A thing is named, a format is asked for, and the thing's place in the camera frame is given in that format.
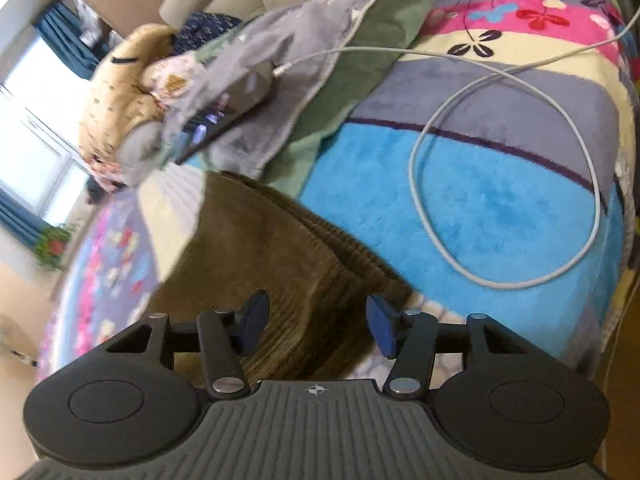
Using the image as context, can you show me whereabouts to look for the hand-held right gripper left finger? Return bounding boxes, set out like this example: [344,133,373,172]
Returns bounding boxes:
[105,289,271,401]

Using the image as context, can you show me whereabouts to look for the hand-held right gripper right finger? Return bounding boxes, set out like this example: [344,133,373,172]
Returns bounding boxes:
[366,295,527,401]

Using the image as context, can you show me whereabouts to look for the white framed window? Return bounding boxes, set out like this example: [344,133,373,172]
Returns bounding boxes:
[0,35,92,211]

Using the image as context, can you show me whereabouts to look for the pink floral quilt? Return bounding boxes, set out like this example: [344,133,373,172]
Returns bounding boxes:
[140,54,202,107]

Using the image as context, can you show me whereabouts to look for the black smartphone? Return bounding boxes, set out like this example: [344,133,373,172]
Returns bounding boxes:
[172,104,247,166]

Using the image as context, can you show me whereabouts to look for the beige star-print quilt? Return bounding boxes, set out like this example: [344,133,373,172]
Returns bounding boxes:
[80,22,176,161]

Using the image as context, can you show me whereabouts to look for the striped floral blanket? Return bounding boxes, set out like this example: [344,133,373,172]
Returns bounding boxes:
[37,0,640,383]

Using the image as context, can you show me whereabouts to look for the brown corduroy pants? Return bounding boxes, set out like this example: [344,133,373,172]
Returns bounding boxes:
[160,170,416,382]

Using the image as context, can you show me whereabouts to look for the grey quilt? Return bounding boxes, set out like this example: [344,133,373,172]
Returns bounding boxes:
[117,120,167,187]

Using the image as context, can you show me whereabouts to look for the blue curtain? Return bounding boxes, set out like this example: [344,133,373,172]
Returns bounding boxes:
[0,187,42,247]
[37,2,102,81]

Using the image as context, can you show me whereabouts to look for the grey printed pillowcase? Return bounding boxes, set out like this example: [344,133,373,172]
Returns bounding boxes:
[164,0,382,177]

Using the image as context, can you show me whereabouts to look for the navy dotted pillow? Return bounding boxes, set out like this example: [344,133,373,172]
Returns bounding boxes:
[172,10,246,52]

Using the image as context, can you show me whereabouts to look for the potted green plant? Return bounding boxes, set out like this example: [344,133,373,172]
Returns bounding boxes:
[32,222,77,272]

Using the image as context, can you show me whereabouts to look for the white charging cable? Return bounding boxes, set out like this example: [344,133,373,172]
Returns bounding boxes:
[272,0,640,291]

